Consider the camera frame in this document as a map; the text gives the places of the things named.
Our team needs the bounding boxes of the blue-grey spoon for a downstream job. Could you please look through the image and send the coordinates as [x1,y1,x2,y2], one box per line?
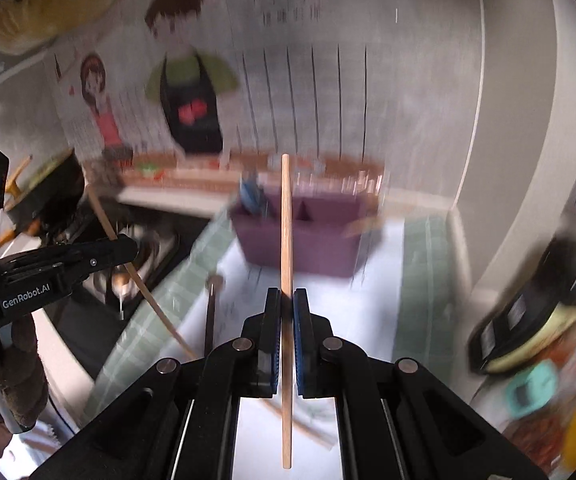
[238,170,263,216]

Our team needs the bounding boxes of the cartoon wall sticker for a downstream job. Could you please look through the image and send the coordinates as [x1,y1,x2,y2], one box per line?
[48,0,393,196]

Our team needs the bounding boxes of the black wok with yellow handle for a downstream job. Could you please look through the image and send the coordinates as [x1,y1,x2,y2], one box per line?
[0,147,86,246]

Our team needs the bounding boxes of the gas stove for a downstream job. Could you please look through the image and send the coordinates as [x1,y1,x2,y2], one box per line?
[38,200,189,361]

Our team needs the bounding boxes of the green checked white tablecloth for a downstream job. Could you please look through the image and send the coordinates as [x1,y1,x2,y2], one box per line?
[85,210,471,480]

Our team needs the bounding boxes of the purple utensil holder box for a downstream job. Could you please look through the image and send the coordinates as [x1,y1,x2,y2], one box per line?
[230,192,386,278]

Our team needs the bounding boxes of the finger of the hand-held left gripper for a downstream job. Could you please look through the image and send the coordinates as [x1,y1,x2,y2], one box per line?
[5,235,139,273]
[8,252,138,288]

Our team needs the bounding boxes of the dark soy sauce bottle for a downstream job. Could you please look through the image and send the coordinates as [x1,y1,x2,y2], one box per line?
[468,232,576,376]

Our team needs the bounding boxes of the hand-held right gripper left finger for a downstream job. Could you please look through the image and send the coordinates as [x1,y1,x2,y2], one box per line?
[28,287,283,480]

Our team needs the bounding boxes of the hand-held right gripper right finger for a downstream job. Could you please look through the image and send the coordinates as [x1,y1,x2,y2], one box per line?
[293,287,548,480]

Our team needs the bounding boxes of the salt shaker with teal lid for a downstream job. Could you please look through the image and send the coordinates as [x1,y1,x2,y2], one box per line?
[505,360,558,418]

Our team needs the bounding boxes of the person's left hand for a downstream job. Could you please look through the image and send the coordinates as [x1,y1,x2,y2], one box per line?
[0,311,50,429]

